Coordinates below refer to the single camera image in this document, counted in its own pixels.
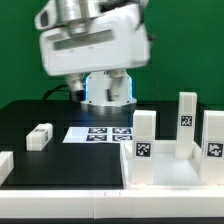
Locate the white front barrier wall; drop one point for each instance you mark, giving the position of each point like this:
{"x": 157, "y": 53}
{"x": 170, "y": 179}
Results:
{"x": 153, "y": 203}

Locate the fiducial marker sheet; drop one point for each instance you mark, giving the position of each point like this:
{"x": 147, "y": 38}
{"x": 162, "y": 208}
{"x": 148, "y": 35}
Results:
{"x": 98, "y": 134}

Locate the white desk top tray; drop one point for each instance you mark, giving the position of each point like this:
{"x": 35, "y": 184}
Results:
{"x": 168, "y": 171}

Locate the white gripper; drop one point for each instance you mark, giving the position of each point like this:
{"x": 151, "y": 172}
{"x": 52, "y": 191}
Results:
{"x": 81, "y": 38}

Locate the white left barrier block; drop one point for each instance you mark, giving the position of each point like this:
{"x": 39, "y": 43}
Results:
{"x": 6, "y": 165}

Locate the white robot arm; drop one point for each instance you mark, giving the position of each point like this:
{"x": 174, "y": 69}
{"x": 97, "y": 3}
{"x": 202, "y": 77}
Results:
{"x": 96, "y": 83}

